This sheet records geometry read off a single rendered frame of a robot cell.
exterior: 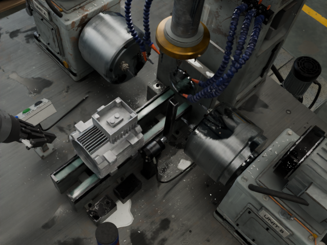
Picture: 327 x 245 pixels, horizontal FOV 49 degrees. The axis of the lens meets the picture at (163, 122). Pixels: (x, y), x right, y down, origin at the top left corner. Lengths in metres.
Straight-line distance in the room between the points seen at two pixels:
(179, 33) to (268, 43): 0.43
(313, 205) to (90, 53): 0.97
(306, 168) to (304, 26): 2.60
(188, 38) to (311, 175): 0.54
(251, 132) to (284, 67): 1.33
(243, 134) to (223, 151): 0.09
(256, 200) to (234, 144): 0.19
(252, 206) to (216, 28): 0.65
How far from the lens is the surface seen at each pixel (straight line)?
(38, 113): 1.35
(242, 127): 1.24
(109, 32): 1.45
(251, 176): 1.17
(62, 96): 1.72
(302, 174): 1.05
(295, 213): 1.16
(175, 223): 1.44
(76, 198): 1.34
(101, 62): 1.44
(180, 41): 1.15
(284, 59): 2.56
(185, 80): 1.44
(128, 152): 1.29
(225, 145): 1.21
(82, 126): 1.29
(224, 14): 1.33
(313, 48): 3.39
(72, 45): 1.58
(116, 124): 1.23
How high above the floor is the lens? 2.18
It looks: 58 degrees down
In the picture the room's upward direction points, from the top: 9 degrees clockwise
